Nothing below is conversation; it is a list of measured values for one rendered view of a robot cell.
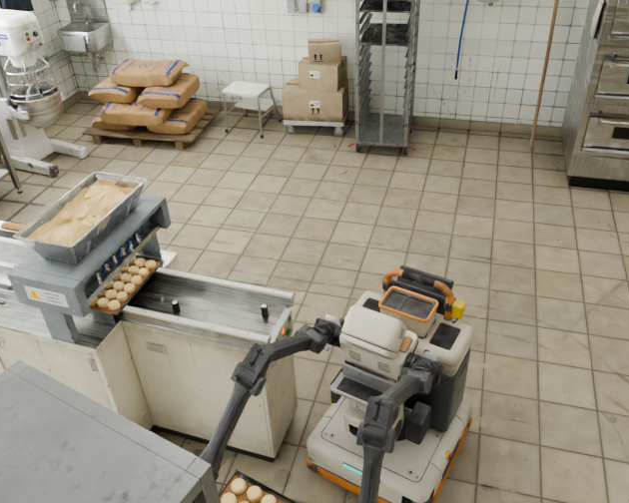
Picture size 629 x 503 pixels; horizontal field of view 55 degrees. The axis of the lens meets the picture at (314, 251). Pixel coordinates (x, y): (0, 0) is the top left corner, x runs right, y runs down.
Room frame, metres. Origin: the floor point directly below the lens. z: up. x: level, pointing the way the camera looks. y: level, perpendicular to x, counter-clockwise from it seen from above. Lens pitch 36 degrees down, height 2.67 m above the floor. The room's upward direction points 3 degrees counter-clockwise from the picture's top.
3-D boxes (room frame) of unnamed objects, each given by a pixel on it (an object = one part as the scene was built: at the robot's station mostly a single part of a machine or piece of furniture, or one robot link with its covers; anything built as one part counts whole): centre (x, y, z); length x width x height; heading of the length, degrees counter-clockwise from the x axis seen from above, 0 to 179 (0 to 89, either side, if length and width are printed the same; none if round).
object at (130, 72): (5.91, 1.57, 0.62); 0.72 x 0.42 x 0.17; 79
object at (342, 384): (1.60, -0.18, 0.75); 0.28 x 0.16 x 0.22; 58
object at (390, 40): (5.36, -0.74, 1.05); 0.60 x 0.40 x 0.01; 166
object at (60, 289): (2.24, 0.99, 1.01); 0.72 x 0.33 x 0.34; 160
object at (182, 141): (5.91, 1.62, 0.06); 1.20 x 0.80 x 0.11; 75
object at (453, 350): (1.93, -0.39, 0.59); 0.55 x 0.34 x 0.83; 58
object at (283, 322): (1.94, 0.17, 0.77); 0.24 x 0.04 x 0.14; 160
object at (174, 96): (5.82, 1.35, 0.47); 0.72 x 0.42 x 0.17; 168
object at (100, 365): (2.40, 1.43, 0.42); 1.28 x 0.72 x 0.84; 70
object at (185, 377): (2.06, 0.51, 0.45); 0.70 x 0.34 x 0.90; 70
